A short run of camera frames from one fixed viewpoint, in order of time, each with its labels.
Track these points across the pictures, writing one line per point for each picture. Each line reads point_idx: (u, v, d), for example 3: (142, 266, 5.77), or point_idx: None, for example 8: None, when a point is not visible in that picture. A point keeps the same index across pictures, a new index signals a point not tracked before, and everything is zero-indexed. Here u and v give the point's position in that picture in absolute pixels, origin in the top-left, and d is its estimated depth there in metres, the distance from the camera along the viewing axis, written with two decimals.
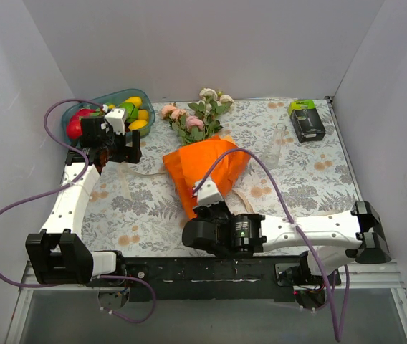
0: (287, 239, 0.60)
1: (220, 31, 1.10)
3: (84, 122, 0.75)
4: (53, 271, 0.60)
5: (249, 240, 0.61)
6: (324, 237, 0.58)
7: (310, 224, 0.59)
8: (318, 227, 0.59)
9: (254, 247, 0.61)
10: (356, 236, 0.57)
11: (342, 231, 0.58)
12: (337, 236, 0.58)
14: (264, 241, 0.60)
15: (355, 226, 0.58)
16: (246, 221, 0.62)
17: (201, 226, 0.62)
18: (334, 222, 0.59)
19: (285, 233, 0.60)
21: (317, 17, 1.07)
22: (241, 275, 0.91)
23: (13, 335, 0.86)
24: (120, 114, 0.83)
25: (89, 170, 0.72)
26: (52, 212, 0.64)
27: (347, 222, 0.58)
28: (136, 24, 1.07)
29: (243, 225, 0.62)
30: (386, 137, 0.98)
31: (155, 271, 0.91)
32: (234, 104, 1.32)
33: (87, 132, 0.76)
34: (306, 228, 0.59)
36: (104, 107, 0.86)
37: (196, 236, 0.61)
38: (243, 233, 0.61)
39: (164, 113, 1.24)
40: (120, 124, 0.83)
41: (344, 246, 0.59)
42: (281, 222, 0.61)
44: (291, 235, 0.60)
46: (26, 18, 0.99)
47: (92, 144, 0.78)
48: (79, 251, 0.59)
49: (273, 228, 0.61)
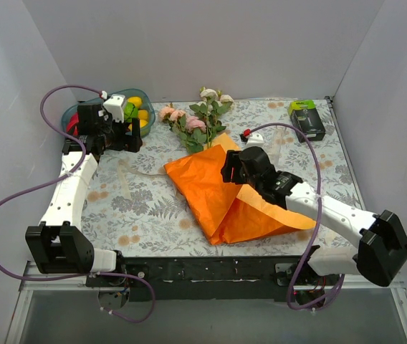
0: (306, 203, 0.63)
1: (219, 32, 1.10)
3: (82, 108, 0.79)
4: (54, 262, 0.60)
5: (279, 188, 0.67)
6: (334, 218, 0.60)
7: (332, 203, 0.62)
8: (336, 208, 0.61)
9: (279, 197, 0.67)
10: (360, 229, 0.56)
11: (352, 221, 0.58)
12: (345, 221, 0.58)
14: (287, 194, 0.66)
15: (366, 223, 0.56)
16: (288, 178, 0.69)
17: (261, 155, 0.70)
18: (351, 211, 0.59)
19: (307, 198, 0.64)
21: (317, 17, 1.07)
22: (240, 275, 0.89)
23: (13, 334, 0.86)
24: (120, 101, 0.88)
25: (87, 160, 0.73)
26: (51, 204, 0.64)
27: (365, 216, 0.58)
28: (136, 24, 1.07)
29: (284, 179, 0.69)
30: (386, 137, 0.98)
31: (155, 271, 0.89)
32: (234, 104, 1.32)
33: (84, 120, 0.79)
34: (326, 203, 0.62)
36: (104, 94, 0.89)
37: (253, 159, 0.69)
38: (279, 182, 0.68)
39: (162, 117, 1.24)
40: (118, 111, 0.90)
41: (351, 239, 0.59)
42: (311, 190, 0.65)
44: (312, 201, 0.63)
46: (26, 19, 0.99)
47: (89, 131, 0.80)
48: (79, 242, 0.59)
49: (301, 189, 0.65)
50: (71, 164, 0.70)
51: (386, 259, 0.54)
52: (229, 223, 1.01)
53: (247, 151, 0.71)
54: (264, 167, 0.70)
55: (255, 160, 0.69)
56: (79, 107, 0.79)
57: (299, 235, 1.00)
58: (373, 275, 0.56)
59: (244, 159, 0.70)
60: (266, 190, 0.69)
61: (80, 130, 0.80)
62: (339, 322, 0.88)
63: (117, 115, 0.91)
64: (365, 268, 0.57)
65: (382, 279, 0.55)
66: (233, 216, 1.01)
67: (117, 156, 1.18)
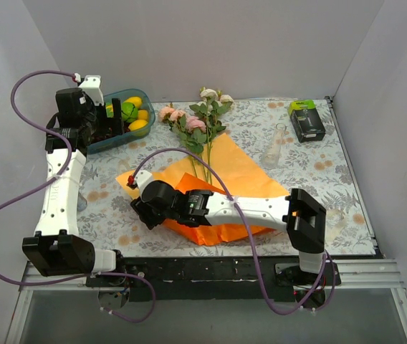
0: (226, 213, 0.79)
1: (218, 31, 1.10)
3: (61, 96, 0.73)
4: (55, 266, 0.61)
5: (196, 209, 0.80)
6: (258, 215, 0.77)
7: (246, 203, 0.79)
8: (254, 207, 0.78)
9: (199, 217, 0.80)
10: (282, 217, 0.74)
11: (272, 213, 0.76)
12: (267, 215, 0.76)
14: (206, 213, 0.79)
15: (282, 210, 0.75)
16: (198, 196, 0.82)
17: (163, 188, 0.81)
18: (268, 205, 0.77)
19: (224, 208, 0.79)
21: (317, 18, 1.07)
22: (240, 275, 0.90)
23: (13, 335, 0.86)
24: (97, 82, 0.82)
25: (75, 157, 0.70)
26: (44, 211, 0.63)
27: (278, 206, 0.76)
28: (136, 25, 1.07)
29: (195, 198, 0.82)
30: (386, 137, 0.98)
31: (155, 271, 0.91)
32: (234, 104, 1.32)
33: (64, 109, 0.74)
34: (243, 206, 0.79)
36: (77, 77, 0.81)
37: (158, 196, 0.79)
38: (193, 204, 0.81)
39: (162, 117, 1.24)
40: (98, 93, 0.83)
41: (277, 225, 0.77)
42: (224, 199, 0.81)
44: (229, 210, 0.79)
46: (26, 21, 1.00)
47: (71, 122, 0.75)
48: (79, 247, 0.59)
49: (217, 204, 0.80)
50: (58, 164, 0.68)
51: (314, 232, 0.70)
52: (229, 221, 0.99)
53: (148, 191, 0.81)
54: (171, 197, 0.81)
55: (157, 196, 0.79)
56: (58, 95, 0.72)
57: None
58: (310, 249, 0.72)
59: (152, 200, 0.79)
60: (185, 216, 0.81)
61: (61, 120, 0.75)
62: (338, 322, 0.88)
63: (96, 97, 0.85)
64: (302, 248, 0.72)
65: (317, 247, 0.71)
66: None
67: (117, 157, 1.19)
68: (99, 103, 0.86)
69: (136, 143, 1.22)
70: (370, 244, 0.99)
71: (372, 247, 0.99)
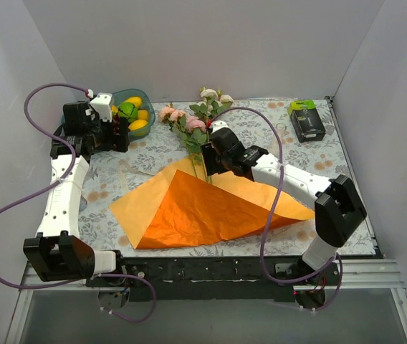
0: (269, 173, 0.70)
1: (218, 31, 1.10)
3: (68, 107, 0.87)
4: (54, 270, 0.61)
5: (246, 160, 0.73)
6: (294, 183, 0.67)
7: (292, 171, 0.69)
8: (297, 175, 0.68)
9: (247, 167, 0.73)
10: (315, 192, 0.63)
11: (309, 185, 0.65)
12: (304, 186, 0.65)
14: (253, 164, 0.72)
15: (321, 186, 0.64)
16: (255, 152, 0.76)
17: (228, 133, 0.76)
18: (309, 178, 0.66)
19: (270, 168, 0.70)
21: (316, 18, 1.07)
22: (240, 275, 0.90)
23: (13, 335, 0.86)
24: (107, 99, 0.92)
25: (78, 163, 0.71)
26: (46, 213, 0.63)
27: (321, 182, 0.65)
28: (136, 25, 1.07)
29: (251, 152, 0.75)
30: (386, 137, 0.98)
31: (155, 271, 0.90)
32: (234, 104, 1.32)
33: (71, 118, 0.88)
34: (288, 172, 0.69)
36: (91, 92, 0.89)
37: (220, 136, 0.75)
38: (247, 155, 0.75)
39: (162, 117, 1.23)
40: (106, 110, 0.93)
41: (309, 202, 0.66)
42: (274, 160, 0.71)
44: (274, 171, 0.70)
46: (26, 21, 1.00)
47: (77, 130, 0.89)
48: (79, 249, 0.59)
49: (265, 160, 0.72)
50: (61, 169, 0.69)
51: (342, 221, 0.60)
52: (224, 218, 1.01)
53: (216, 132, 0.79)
54: (231, 143, 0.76)
55: (220, 136, 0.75)
56: (66, 107, 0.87)
57: (299, 235, 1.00)
58: (330, 236, 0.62)
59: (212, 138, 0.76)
60: (234, 163, 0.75)
61: (67, 128, 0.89)
62: (338, 322, 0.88)
63: (104, 115, 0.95)
64: (322, 231, 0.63)
65: (337, 239, 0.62)
66: (226, 212, 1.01)
67: (117, 156, 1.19)
68: (107, 120, 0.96)
69: (136, 143, 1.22)
70: (370, 244, 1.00)
71: (372, 247, 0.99)
